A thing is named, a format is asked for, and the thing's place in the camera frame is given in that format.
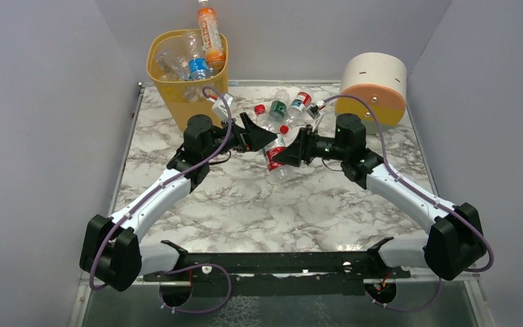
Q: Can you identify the clear bottle bright blue label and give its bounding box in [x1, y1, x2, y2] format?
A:
[183, 30, 212, 80]

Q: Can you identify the yellow plastic mesh bin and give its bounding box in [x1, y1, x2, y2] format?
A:
[146, 29, 230, 131]

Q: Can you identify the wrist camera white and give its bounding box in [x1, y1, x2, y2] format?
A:
[306, 100, 326, 132]
[208, 93, 234, 123]

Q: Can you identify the white cylindrical container orange lid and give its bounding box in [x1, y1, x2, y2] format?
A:
[340, 52, 407, 131]

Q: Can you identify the orange drink bottle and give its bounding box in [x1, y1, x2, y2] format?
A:
[197, 0, 226, 71]

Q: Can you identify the black aluminium base frame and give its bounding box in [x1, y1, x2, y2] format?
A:
[79, 80, 481, 299]

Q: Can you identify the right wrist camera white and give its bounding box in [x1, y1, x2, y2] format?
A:
[306, 100, 326, 132]

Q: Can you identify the clear bottle red white label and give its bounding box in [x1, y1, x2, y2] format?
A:
[254, 104, 294, 184]

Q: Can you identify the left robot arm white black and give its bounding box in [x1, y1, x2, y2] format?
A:
[79, 113, 278, 292]

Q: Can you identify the clear bottle dark green label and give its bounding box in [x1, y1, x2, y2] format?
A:
[268, 89, 290, 123]

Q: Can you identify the small clear bottle blue cap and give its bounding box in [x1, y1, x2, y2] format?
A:
[154, 50, 178, 82]

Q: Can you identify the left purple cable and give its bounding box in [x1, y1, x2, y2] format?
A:
[89, 85, 234, 315]

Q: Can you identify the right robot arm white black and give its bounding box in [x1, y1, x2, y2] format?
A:
[274, 114, 489, 281]

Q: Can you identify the clear bottle red blue label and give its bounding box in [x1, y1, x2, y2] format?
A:
[279, 87, 313, 135]

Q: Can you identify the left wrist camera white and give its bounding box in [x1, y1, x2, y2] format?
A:
[208, 93, 234, 123]

